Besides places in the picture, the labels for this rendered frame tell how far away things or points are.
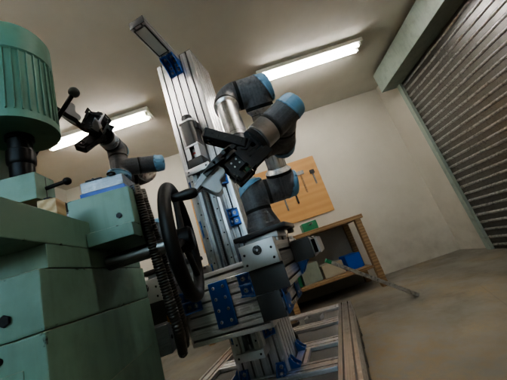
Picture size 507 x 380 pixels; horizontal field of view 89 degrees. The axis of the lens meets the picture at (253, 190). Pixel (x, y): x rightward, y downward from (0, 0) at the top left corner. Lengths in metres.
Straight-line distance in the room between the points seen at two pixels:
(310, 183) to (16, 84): 3.56
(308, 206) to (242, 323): 2.94
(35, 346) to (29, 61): 0.72
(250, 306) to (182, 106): 1.16
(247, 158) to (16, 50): 0.68
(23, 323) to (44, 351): 0.05
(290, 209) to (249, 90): 2.95
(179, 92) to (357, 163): 3.14
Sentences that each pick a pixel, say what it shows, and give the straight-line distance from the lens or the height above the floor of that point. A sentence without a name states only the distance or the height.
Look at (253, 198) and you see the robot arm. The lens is 1.10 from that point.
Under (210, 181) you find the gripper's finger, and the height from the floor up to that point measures 0.91.
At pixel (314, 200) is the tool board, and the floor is 1.27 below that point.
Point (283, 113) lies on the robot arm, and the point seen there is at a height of 1.02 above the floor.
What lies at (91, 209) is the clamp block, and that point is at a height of 0.93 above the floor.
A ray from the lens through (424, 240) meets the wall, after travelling 4.38.
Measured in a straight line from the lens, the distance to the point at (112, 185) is 0.69.
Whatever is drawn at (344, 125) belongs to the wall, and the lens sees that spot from 4.48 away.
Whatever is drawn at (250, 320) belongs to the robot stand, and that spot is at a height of 0.51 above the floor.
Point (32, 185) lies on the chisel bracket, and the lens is 0.80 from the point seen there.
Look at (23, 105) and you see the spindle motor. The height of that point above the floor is 1.23.
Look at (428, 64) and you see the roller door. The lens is 3.93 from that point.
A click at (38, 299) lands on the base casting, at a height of 0.75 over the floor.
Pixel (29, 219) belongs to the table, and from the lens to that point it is 0.52.
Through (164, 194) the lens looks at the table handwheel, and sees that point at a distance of 0.57.
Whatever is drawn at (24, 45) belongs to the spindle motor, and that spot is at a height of 1.43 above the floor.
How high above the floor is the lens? 0.71
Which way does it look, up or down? 15 degrees up
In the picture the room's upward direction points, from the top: 19 degrees counter-clockwise
